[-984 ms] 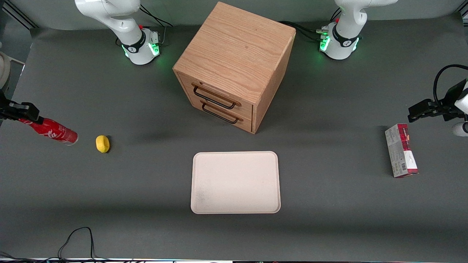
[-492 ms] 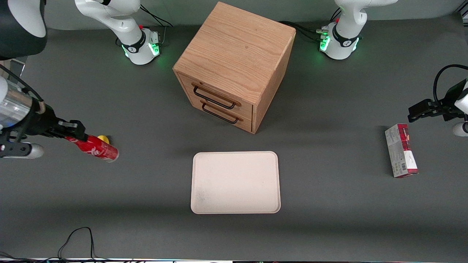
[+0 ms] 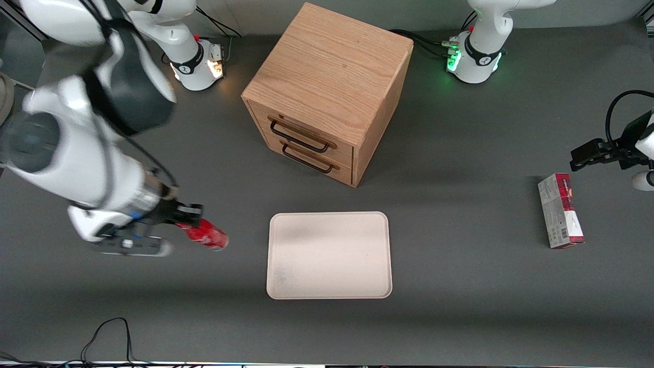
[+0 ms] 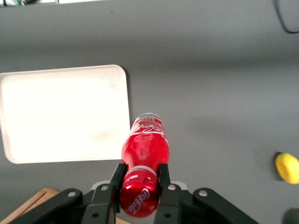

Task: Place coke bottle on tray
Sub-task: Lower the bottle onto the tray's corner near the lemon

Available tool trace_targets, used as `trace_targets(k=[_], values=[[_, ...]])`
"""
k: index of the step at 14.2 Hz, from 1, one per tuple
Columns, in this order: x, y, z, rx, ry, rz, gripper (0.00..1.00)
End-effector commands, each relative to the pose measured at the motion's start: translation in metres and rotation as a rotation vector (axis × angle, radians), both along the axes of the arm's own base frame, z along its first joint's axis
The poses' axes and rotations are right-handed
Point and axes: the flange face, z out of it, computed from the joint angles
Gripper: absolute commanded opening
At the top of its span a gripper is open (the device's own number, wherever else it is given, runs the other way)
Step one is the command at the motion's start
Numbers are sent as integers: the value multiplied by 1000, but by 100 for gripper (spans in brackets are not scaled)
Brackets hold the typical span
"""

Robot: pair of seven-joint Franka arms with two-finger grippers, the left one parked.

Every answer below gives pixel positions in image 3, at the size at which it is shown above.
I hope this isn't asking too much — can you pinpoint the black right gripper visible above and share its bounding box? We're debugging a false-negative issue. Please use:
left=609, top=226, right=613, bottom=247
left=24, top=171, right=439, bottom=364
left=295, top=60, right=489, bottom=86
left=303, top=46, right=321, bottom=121
left=146, top=197, right=204, bottom=229

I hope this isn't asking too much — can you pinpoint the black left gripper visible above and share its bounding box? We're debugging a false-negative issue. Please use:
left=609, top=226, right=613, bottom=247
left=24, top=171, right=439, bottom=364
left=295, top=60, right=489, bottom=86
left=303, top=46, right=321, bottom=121
left=570, top=115, right=649, bottom=172

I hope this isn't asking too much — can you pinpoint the red soda can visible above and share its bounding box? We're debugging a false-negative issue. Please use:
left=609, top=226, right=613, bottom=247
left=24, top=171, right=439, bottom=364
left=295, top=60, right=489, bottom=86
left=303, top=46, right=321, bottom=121
left=176, top=218, right=229, bottom=251

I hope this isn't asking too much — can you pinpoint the cream rectangular tray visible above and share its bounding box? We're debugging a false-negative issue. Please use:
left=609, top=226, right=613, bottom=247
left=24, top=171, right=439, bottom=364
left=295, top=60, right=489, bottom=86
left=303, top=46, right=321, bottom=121
left=266, top=211, right=393, bottom=300

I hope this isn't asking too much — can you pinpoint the grey and red carton box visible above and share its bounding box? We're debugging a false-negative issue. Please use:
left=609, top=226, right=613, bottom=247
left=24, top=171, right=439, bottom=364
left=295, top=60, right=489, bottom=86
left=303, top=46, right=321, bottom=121
left=538, top=173, right=586, bottom=250

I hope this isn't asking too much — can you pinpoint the wooden drawer front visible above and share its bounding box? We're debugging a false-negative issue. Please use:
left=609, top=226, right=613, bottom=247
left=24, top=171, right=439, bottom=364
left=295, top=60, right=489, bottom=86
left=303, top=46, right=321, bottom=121
left=263, top=134, right=354, bottom=186
left=247, top=100, right=355, bottom=162

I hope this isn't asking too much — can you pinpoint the wooden drawer cabinet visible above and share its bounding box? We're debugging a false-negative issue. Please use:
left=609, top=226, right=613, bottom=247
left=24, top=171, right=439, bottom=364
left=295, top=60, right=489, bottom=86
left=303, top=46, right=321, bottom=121
left=241, top=2, right=414, bottom=188

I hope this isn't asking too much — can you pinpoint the black looped gripper cable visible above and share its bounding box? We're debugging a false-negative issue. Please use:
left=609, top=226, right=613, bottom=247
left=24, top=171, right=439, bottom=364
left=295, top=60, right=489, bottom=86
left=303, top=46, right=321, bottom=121
left=605, top=90, right=654, bottom=146

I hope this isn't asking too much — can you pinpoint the black arm-mounted cable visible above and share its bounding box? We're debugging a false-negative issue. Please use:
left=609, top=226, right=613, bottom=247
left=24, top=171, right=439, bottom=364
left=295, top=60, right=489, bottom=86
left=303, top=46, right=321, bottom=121
left=84, top=0, right=180, bottom=191

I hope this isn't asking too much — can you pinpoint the black metal drawer handle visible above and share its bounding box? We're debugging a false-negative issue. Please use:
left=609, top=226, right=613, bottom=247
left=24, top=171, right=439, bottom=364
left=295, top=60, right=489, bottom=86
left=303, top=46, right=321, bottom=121
left=269, top=118, right=338, bottom=154
left=281, top=142, right=341, bottom=174

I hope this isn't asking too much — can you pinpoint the black floor cable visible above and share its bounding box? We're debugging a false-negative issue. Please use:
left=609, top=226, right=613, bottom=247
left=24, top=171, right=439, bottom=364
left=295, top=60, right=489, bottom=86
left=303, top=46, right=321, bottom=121
left=0, top=317, right=154, bottom=368

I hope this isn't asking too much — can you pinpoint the black right base cable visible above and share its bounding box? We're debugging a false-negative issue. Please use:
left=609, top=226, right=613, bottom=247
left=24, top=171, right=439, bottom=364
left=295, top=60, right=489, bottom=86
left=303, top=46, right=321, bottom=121
left=196, top=5, right=242, bottom=39

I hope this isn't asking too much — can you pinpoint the black base cable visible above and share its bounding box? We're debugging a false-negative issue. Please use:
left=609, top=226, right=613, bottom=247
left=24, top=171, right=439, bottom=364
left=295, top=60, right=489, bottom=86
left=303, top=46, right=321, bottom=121
left=390, top=28, right=459, bottom=60
left=196, top=5, right=242, bottom=39

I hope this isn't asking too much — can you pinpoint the black left base cable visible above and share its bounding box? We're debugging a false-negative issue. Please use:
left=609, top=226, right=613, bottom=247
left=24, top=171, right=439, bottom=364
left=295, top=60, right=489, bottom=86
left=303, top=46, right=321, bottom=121
left=390, top=28, right=459, bottom=60

